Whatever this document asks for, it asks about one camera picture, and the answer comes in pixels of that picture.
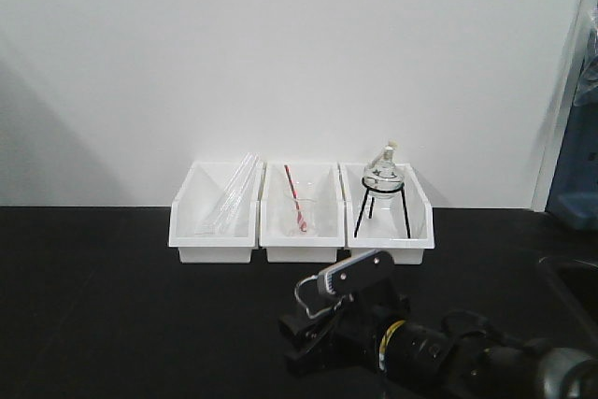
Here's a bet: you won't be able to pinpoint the blue cabinet at right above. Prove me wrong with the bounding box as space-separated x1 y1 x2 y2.
547 0 597 232

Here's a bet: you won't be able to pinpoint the small beaker in bin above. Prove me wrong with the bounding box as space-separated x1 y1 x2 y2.
283 184 316 236

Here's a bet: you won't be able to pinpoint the wrist camera with grey mount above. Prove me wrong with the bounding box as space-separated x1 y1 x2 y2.
316 250 394 298

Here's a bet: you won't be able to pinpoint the black sink basin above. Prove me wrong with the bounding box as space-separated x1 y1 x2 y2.
537 256 597 348

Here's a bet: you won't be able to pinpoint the left white plastic bin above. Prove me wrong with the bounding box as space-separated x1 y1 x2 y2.
168 160 263 264

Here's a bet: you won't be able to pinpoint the round glass flask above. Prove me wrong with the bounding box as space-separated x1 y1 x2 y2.
363 141 404 194

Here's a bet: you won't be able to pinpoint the black metal tripod stand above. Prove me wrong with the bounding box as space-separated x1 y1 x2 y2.
353 177 411 238

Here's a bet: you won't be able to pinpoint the white plastic bin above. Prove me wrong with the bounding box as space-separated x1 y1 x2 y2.
259 163 345 263
339 163 434 264
168 160 263 264

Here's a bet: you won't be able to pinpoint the clear glass beaker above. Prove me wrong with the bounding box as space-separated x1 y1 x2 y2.
293 275 345 320

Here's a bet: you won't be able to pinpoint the clear glass tubes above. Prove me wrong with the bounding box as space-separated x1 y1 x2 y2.
195 153 259 235

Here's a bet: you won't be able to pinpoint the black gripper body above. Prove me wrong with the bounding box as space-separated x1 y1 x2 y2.
326 278 410 373

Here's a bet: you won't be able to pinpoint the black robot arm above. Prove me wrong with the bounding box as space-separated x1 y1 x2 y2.
278 279 597 398

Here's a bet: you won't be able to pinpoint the red striped stirring rod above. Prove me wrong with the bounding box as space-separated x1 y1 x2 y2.
284 164 307 233

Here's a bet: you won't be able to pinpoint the right white plastic bin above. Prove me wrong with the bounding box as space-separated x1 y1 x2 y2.
339 163 434 264

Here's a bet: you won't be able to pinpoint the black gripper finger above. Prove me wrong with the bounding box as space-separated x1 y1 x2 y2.
278 303 347 338
285 332 343 374

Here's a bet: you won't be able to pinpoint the middle white plastic bin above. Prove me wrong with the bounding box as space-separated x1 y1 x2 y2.
259 163 345 263

